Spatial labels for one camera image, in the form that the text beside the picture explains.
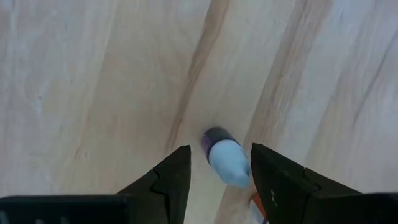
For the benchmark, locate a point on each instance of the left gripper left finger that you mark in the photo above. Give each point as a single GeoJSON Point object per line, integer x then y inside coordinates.
{"type": "Point", "coordinates": [169, 186]}

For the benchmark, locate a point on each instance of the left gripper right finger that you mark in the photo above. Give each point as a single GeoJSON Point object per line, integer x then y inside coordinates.
{"type": "Point", "coordinates": [278, 186]}

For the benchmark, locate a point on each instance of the small orange dropper bottle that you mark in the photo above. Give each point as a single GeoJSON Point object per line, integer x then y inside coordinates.
{"type": "Point", "coordinates": [257, 203]}

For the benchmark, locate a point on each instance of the small purple dropper bottle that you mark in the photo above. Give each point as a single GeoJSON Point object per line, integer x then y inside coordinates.
{"type": "Point", "coordinates": [228, 161]}

